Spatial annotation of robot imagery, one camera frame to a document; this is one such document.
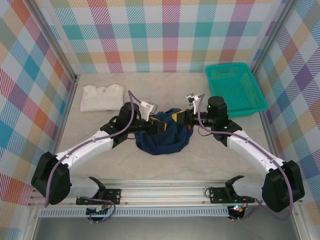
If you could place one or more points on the navy blue t-shirt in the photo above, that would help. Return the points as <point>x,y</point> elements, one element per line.
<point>162,145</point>

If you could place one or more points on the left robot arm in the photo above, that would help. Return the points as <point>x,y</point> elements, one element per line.
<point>87,147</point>

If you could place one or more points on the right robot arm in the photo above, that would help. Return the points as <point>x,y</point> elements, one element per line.
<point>250,150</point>

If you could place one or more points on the white folded t-shirt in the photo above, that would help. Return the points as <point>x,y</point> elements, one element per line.
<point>100,100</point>

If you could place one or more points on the teal plastic mesh basket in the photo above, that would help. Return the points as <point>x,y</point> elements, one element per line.
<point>240,85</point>

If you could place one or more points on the grey metal panel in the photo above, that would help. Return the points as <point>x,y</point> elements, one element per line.
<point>162,228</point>

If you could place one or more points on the aluminium side rail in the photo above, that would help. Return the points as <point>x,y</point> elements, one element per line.
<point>69,105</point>
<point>270,132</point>

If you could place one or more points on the aluminium mounting rail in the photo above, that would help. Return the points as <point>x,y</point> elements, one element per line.
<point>162,193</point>

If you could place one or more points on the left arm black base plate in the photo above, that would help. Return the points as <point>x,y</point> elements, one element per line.
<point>113,195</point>

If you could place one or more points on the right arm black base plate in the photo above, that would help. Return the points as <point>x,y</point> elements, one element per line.
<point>216,195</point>

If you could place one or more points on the aluminium frame post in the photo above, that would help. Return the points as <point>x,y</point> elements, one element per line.
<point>53,42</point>
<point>272,35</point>

